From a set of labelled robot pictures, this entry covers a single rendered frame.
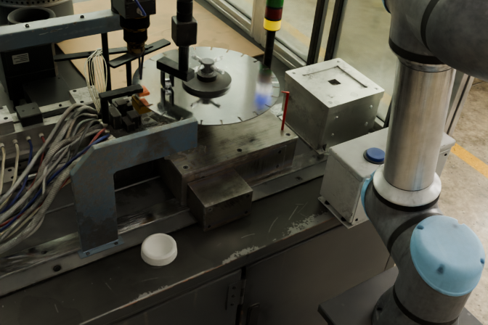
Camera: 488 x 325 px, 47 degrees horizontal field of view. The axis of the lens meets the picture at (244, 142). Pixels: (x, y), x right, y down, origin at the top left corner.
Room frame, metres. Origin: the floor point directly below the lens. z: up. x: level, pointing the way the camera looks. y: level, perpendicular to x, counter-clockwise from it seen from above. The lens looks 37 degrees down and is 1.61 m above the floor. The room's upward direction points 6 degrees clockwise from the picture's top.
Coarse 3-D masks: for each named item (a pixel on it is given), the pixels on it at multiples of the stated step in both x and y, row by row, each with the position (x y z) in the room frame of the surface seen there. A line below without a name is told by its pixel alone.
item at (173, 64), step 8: (184, 48) 1.00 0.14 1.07; (184, 56) 1.00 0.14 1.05; (160, 64) 1.02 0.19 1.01; (168, 64) 1.02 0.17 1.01; (176, 64) 1.02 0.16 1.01; (184, 64) 1.00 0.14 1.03; (160, 72) 1.03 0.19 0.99; (168, 72) 1.01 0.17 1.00; (176, 72) 1.00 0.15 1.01; (184, 72) 0.99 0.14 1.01; (192, 72) 1.00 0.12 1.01; (160, 80) 1.03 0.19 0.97; (184, 80) 0.99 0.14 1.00
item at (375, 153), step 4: (372, 148) 0.94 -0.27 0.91; (376, 148) 0.94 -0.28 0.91; (368, 152) 0.93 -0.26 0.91; (372, 152) 0.93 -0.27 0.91; (376, 152) 0.93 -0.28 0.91; (380, 152) 0.93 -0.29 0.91; (384, 152) 0.93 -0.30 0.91; (368, 156) 0.92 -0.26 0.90; (372, 156) 0.91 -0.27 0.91; (376, 156) 0.92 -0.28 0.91; (380, 156) 0.92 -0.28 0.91; (384, 156) 0.92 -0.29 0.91; (376, 160) 0.91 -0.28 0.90; (380, 160) 0.91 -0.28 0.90
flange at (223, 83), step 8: (200, 72) 1.07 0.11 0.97; (216, 72) 1.07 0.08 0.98; (224, 72) 1.10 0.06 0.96; (192, 80) 1.05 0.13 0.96; (200, 80) 1.05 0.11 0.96; (208, 80) 1.05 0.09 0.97; (216, 80) 1.06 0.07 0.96; (224, 80) 1.07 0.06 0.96; (192, 88) 1.02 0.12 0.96; (200, 88) 1.03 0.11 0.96; (208, 88) 1.03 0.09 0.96; (216, 88) 1.03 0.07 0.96; (224, 88) 1.04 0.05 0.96
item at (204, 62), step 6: (192, 54) 1.10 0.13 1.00; (198, 60) 1.08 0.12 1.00; (204, 60) 1.07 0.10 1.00; (210, 60) 1.07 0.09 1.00; (216, 60) 1.09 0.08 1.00; (198, 66) 1.05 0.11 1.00; (204, 66) 1.06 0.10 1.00; (210, 66) 1.06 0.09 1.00; (204, 72) 1.06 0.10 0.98; (210, 72) 1.06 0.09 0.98; (222, 72) 1.04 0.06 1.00
